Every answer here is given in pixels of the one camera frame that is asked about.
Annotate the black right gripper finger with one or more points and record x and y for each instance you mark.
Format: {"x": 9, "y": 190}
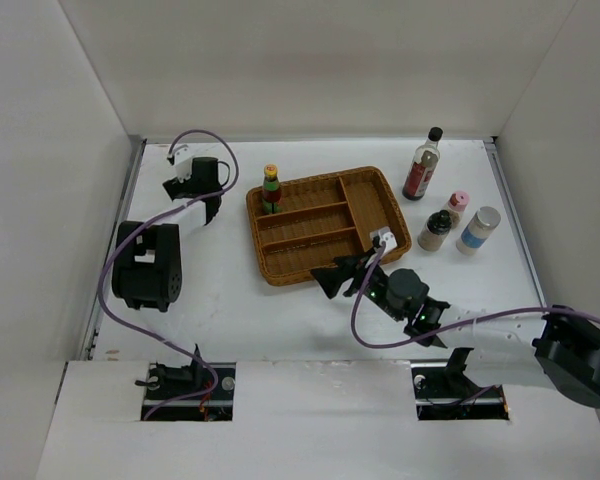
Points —
{"x": 354, "y": 262}
{"x": 331, "y": 279}

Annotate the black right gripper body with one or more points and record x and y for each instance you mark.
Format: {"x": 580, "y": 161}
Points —
{"x": 377, "y": 285}

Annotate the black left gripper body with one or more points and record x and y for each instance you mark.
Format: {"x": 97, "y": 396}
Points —
{"x": 176, "y": 188}

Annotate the yellow-capped green-label sauce bottle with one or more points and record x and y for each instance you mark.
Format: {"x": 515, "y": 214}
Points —
{"x": 271, "y": 190}

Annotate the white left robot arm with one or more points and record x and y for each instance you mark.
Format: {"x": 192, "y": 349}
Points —
{"x": 147, "y": 275}

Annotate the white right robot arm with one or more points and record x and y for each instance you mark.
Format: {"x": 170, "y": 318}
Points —
{"x": 555, "y": 347}

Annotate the woven wicker divided basket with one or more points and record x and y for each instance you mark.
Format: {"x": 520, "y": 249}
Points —
{"x": 324, "y": 217}

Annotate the black-capped pepper grinder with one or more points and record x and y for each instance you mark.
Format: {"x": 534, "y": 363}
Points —
{"x": 435, "y": 231}

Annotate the pink-capped spice shaker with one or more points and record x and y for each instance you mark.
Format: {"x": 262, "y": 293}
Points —
{"x": 456, "y": 207}

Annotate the dark soy sauce bottle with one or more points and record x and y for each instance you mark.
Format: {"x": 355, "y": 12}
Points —
{"x": 424, "y": 163}

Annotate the silver-capped white blue jar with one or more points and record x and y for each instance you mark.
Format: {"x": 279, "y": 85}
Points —
{"x": 485, "y": 220}

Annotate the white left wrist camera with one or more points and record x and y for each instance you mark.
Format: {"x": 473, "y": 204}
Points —
{"x": 181, "y": 158}

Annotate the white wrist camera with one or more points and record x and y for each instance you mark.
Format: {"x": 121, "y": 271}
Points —
{"x": 181, "y": 158}
{"x": 383, "y": 237}

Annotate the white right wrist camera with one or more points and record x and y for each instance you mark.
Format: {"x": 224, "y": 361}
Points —
{"x": 383, "y": 237}

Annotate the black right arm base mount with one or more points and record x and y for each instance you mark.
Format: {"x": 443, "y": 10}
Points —
{"x": 443, "y": 393}

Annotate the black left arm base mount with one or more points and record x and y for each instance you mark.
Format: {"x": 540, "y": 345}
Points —
{"x": 188, "y": 393}

